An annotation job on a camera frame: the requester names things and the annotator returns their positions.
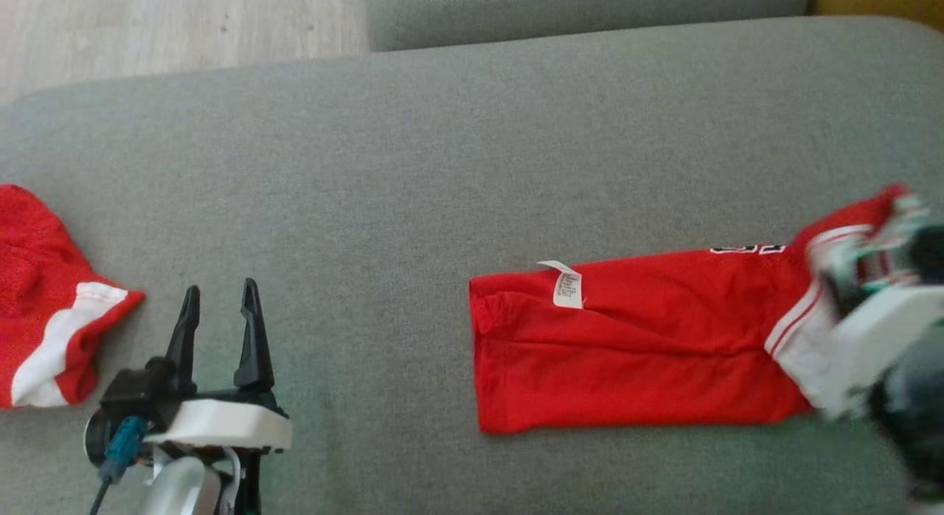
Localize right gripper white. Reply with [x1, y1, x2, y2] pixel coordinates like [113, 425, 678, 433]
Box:
[810, 196, 944, 421]

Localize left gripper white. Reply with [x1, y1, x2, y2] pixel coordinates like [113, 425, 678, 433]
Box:
[143, 277, 294, 457]

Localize red jersey with white trim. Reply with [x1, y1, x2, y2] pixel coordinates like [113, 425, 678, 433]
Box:
[468, 182, 912, 435]

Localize red shorts with white stripe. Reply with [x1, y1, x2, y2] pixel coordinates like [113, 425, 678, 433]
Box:
[0, 184, 146, 409]

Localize grey fabric sofa seat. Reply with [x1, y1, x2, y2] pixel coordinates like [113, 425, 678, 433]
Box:
[0, 15, 944, 515]

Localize grey sofa back cushion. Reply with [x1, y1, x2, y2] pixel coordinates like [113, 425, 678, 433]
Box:
[366, 0, 811, 53]

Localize left blue plug camera cable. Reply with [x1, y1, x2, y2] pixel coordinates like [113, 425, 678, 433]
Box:
[88, 416, 150, 515]

